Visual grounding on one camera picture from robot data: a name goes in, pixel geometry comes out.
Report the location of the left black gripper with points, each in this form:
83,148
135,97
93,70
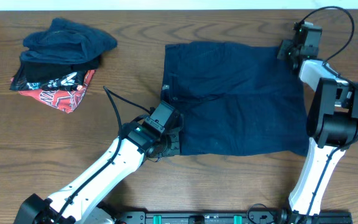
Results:
175,137

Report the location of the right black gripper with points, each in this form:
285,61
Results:
284,45

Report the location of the navy blue shorts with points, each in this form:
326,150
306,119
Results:
236,99

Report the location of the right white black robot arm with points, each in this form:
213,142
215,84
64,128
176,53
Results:
332,125

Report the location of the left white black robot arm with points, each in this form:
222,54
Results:
141,139

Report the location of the red printed garment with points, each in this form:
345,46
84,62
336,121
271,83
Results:
66,101

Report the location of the black white printed garment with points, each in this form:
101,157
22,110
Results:
68,82

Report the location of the folded navy blue garment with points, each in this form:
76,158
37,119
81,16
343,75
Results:
66,42

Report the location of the folded black garment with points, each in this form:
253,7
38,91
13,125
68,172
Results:
42,72

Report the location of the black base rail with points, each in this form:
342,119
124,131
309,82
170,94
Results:
254,216

